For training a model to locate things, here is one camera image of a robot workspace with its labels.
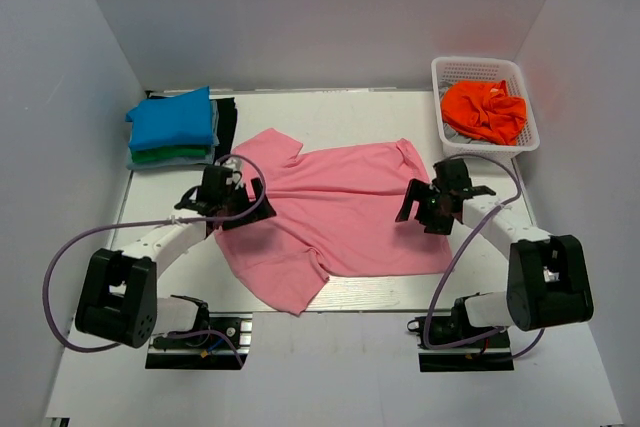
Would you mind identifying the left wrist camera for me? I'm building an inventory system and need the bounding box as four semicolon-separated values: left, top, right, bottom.
216;156;243;184

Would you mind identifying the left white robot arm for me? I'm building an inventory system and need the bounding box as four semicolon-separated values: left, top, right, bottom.
75;164;276;348

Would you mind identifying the pink t shirt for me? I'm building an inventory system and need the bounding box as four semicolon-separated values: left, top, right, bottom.
216;129;452;315

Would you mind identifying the white plastic basket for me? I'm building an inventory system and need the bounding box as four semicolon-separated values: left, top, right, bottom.
431;56;540;163

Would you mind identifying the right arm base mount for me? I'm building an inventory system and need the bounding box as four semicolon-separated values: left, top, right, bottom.
406;312;514;374

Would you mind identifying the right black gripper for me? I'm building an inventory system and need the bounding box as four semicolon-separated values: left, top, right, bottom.
396;178;455;236

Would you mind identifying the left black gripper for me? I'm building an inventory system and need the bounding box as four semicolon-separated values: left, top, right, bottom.
220;178;276;231

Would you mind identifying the green folded t shirt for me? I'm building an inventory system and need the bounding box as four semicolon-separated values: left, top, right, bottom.
131;145;211;164

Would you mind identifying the orange t shirt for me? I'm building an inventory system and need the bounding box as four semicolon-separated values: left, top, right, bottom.
441;81;526;146

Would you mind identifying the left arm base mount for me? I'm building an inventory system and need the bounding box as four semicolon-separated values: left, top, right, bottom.
145;313;253;371

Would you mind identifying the light blue folded t shirt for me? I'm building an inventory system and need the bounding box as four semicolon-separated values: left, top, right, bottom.
126;101;218;171

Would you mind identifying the grey t shirt in basket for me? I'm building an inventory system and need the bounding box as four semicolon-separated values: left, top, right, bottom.
438;82;490;145

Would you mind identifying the black folded t shirt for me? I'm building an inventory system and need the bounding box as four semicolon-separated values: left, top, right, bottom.
214;98;238;161

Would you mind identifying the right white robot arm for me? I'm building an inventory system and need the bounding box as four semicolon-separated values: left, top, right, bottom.
396;154;594;350

